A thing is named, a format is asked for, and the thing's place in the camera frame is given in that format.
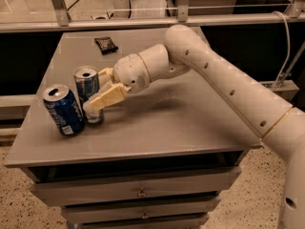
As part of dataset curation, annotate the drawer with knob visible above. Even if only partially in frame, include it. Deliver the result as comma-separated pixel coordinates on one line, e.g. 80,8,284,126
62,196,220,224
30,166,241,206

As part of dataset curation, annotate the metal railing frame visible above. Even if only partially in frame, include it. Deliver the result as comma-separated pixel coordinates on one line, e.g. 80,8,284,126
0,0,304,32

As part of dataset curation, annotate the grey drawer cabinet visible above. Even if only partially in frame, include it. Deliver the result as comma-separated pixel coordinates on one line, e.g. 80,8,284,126
4,27,263,229

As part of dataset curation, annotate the white cable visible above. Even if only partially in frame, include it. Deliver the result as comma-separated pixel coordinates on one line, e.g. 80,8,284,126
272,10,292,91

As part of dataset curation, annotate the bottom drawer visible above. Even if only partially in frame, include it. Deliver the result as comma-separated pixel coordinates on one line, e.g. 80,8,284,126
79,213,209,229

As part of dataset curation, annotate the middle drawer with knob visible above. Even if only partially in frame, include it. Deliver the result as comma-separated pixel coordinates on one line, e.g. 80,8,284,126
62,196,220,224

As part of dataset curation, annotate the top drawer with knob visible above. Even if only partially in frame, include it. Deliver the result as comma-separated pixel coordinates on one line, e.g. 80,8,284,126
30,166,241,206

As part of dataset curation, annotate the black snack packet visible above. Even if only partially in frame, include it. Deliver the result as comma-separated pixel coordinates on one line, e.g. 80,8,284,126
94,36,118,55

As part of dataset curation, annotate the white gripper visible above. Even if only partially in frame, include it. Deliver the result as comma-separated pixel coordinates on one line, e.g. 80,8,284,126
83,53,151,112

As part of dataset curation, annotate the redbull can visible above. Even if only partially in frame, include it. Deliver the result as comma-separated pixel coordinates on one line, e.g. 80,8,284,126
73,66,104,124

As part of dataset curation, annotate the blue pepsi can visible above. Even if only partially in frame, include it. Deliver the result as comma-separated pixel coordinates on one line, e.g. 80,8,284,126
43,84,85,136

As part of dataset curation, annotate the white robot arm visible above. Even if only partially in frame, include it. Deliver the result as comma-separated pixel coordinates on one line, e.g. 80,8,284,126
84,25,305,229

